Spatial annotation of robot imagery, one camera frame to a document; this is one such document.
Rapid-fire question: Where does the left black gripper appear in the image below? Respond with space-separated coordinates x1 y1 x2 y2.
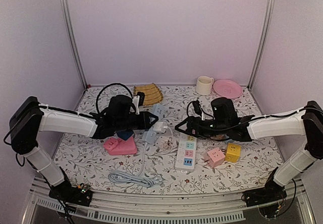
115 111 159 132

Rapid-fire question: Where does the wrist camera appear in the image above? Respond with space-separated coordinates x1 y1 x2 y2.
95 83 145 118
210 97 239 127

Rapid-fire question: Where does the right aluminium frame post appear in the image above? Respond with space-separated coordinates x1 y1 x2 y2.
247 0 275 92

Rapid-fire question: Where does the front aluminium rail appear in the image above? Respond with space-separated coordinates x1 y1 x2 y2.
21 176 316 224

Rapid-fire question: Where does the grey-blue small power strip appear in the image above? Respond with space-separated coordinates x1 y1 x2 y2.
143 103 164 144

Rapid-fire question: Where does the dark blue cube adapter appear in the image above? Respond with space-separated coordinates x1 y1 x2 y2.
117 130 134 141

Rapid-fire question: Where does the beige cube socket adapter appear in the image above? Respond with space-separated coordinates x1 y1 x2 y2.
211 135 230 142

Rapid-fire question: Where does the aluminium frame post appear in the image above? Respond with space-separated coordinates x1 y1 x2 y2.
247 0 275 92
60 0 88 89

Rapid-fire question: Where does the pink plate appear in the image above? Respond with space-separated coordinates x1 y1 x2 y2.
213 79 243 99

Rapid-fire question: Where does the woven bamboo tray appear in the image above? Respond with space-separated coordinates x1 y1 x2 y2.
133 83 164 106

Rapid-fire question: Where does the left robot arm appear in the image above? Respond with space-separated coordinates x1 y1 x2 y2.
4 95 159 201

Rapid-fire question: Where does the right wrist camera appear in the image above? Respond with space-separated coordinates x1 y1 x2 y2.
210 97 239 127

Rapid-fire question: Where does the white power strip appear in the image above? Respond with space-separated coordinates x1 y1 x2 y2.
174 133 197 173

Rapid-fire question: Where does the floral tablecloth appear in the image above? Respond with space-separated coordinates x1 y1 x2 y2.
54 86 283 195

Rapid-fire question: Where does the left aluminium frame post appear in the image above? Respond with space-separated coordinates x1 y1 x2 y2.
60 0 88 89

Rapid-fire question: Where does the grey power strip cord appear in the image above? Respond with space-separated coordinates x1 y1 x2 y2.
107 170 166 188

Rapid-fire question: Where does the yellow cube socket adapter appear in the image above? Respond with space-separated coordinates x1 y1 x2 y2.
225 143 241 162

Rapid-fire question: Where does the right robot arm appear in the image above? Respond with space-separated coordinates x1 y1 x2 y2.
175 97 322 202

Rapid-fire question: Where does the pink cube socket adapter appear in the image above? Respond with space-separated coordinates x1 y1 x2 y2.
204 147 225 168

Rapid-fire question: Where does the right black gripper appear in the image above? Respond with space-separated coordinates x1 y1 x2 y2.
175 117 229 140

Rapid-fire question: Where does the pink triangular power strip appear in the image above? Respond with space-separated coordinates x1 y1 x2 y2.
103 137 137 156

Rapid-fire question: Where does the cream ceramic mug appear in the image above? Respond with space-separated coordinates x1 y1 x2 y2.
196 76 214 95

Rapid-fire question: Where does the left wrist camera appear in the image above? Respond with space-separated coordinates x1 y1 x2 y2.
95 83 145 118

